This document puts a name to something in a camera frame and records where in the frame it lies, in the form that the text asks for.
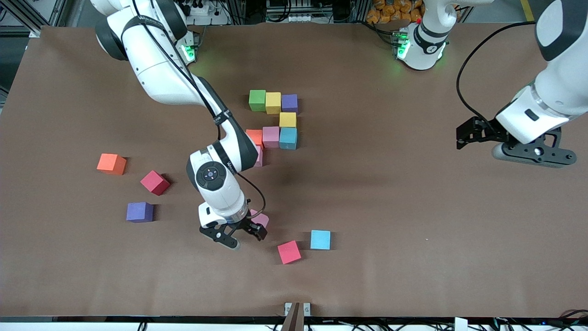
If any teal blue foam cube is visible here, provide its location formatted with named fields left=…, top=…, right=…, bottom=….
left=279, top=127, right=298, bottom=151

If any orange fruit net bag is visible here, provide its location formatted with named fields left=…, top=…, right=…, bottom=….
left=367, top=0, right=425, bottom=23

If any crimson foam cube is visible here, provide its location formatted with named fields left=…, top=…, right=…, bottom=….
left=140, top=170, right=171, bottom=196

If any white power strip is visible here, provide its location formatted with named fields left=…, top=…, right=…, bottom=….
left=184, top=0, right=230, bottom=26

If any aluminium frame post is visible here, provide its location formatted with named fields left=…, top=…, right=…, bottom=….
left=280, top=302, right=301, bottom=331

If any red foam cube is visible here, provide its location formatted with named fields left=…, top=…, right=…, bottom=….
left=277, top=240, right=302, bottom=265

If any small metal bracket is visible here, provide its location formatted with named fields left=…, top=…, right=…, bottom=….
left=284, top=302, right=311, bottom=317

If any light blue foam cube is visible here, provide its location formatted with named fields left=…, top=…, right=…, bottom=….
left=310, top=230, right=331, bottom=251

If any green foam cube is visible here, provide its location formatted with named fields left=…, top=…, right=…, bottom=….
left=249, top=90, right=267, bottom=112

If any brown table cover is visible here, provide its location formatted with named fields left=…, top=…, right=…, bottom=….
left=0, top=21, right=588, bottom=319

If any metal equipment rack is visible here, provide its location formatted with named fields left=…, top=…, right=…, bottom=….
left=266, top=0, right=322, bottom=24

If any aluminium frame profile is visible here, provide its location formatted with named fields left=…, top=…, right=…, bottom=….
left=0, top=0, right=69, bottom=36

